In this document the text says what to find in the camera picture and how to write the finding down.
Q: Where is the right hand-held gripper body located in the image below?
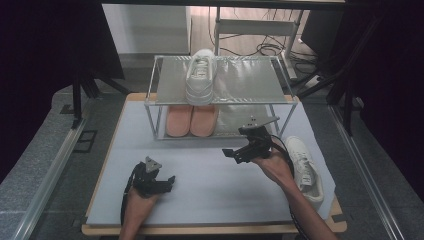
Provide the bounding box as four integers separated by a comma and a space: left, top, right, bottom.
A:
237, 115, 281, 160

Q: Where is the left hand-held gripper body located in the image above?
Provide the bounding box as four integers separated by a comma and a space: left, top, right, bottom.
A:
132, 156, 167, 198

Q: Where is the white sneaker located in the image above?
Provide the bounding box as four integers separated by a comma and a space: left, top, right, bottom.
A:
284, 135, 325, 212
185, 48, 219, 106

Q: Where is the metal shoe rack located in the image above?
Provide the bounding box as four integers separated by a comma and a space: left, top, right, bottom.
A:
144, 54, 299, 141

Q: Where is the person's left hand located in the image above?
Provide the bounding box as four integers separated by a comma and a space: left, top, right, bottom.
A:
127, 187, 160, 216

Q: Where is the person's right hand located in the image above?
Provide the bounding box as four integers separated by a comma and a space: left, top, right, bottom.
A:
251, 147, 296, 190

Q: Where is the light blue table mat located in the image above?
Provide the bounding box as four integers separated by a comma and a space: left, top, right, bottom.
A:
85, 100, 337, 228

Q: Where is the pink slipper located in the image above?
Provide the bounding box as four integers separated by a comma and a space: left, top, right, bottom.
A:
165, 104, 194, 138
189, 104, 220, 138

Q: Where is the black metal stand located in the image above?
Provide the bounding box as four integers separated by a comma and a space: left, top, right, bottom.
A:
70, 61, 132, 130
295, 13, 386, 136

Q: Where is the white cabinet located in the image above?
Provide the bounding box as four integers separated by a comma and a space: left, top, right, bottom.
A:
102, 3, 193, 56

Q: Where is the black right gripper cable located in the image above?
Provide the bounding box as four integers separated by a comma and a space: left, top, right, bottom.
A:
269, 134, 309, 240

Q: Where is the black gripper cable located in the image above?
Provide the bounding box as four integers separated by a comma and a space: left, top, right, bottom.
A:
119, 164, 138, 225
269, 134, 309, 240

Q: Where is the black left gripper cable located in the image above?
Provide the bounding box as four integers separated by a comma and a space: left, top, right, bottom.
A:
119, 164, 138, 225

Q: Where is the tangle of black floor cables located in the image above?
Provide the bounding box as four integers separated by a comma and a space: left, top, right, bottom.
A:
207, 7, 319, 69

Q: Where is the aluminium floor rail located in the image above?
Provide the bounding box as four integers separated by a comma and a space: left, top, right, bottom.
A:
10, 116, 88, 240
327, 104, 406, 240

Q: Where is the white metal desk frame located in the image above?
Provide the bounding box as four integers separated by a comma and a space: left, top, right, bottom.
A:
213, 6, 300, 81

